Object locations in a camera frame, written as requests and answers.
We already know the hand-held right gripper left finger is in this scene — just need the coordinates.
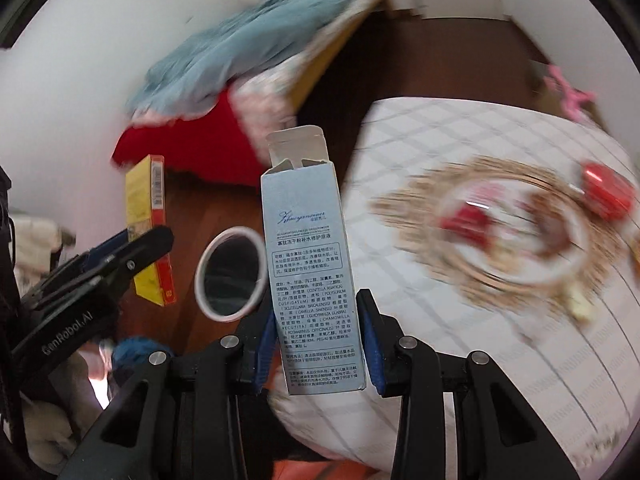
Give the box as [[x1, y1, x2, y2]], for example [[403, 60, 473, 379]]
[[57, 304, 279, 480]]

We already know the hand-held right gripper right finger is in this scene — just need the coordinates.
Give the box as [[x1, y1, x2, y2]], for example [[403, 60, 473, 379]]
[[354, 288, 582, 480]]

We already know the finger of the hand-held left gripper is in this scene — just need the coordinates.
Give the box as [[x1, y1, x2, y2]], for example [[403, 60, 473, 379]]
[[47, 232, 132, 286], [20, 225, 175, 313]]

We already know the yellow and red carton box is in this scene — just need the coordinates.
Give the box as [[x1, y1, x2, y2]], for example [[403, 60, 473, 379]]
[[124, 154, 177, 307]]

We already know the light blue carton box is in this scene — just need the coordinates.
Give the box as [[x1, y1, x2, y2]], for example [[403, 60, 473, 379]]
[[260, 124, 369, 396]]

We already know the beige cloth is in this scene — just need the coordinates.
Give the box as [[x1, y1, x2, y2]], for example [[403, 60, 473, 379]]
[[19, 350, 117, 467]]

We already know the blue knit object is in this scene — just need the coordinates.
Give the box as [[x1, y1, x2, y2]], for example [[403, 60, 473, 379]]
[[111, 336, 176, 377]]

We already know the round white-rimmed mirror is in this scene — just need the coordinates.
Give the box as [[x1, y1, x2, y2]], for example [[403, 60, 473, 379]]
[[193, 227, 269, 322]]

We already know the red blanket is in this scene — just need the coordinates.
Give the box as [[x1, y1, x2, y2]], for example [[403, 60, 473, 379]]
[[110, 87, 267, 187]]

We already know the pink floral quilt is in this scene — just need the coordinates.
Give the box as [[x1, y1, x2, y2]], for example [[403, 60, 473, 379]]
[[231, 0, 387, 162]]

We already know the light blue blanket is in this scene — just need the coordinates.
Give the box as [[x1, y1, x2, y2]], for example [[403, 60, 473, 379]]
[[124, 0, 383, 122]]

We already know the red shiny object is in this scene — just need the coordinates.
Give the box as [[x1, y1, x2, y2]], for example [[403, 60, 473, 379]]
[[580, 161, 635, 221]]

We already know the pink plastic object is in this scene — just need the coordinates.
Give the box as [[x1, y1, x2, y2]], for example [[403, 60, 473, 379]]
[[544, 64, 597, 122]]

